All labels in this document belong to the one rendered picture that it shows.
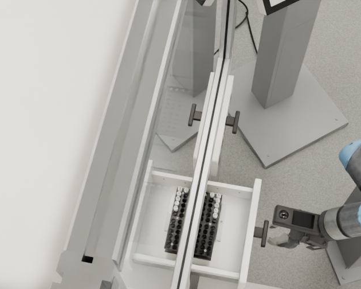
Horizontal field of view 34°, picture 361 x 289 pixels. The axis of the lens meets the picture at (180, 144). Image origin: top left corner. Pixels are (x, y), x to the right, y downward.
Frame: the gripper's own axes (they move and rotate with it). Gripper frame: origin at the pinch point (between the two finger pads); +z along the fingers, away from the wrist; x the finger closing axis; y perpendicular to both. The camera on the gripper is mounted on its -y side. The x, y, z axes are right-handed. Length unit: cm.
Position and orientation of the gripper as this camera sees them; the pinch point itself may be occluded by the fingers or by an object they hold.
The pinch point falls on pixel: (270, 233)
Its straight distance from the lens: 156.1
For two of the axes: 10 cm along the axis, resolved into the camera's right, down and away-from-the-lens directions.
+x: 2.0, -8.9, 4.2
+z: -5.4, 2.6, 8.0
